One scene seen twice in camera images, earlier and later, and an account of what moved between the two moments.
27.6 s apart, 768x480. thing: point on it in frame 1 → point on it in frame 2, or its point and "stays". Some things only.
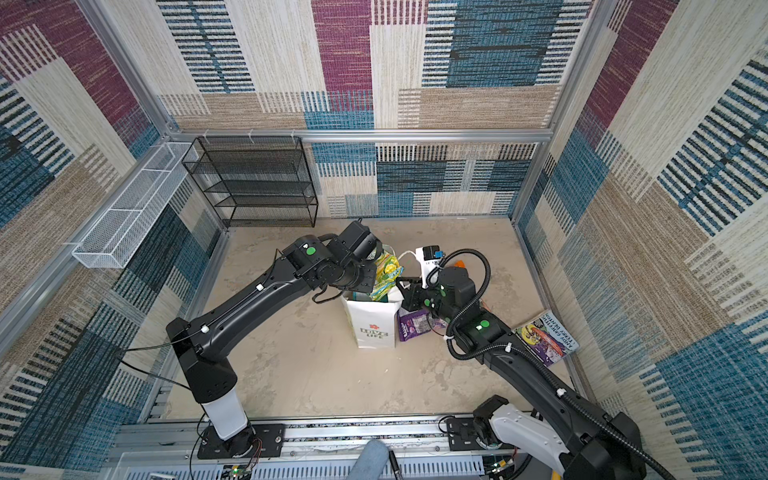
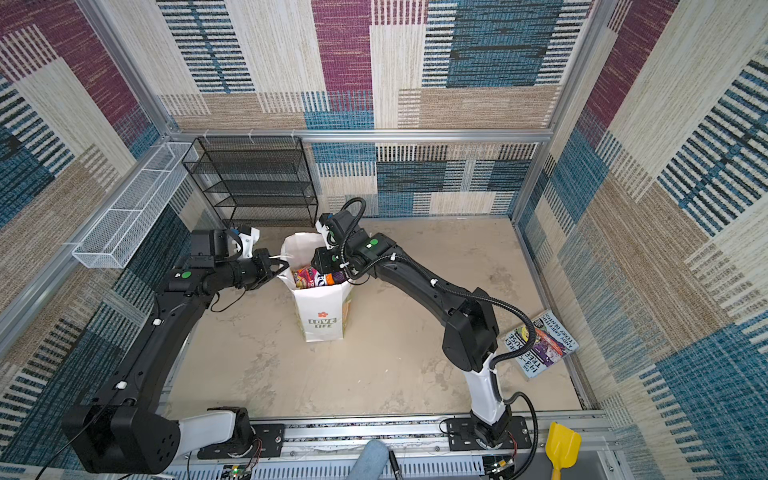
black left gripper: x=370 y=281 → x=262 y=260
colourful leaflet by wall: x=547 y=337 stays
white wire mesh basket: x=112 y=242 stays
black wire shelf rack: x=256 y=181 stays
